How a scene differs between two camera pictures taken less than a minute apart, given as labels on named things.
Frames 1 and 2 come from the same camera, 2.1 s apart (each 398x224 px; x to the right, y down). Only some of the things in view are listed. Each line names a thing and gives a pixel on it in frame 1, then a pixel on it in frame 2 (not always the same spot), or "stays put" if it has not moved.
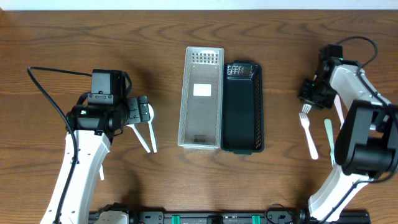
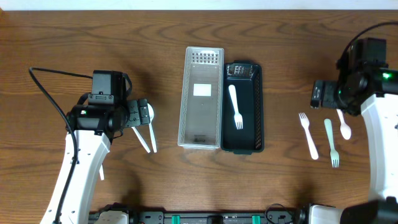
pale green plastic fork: x=328 y=127 stays put
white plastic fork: x=305 y=122 stays put
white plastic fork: x=306 y=108 -> x=238 y=119
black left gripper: x=143 y=108 stays put
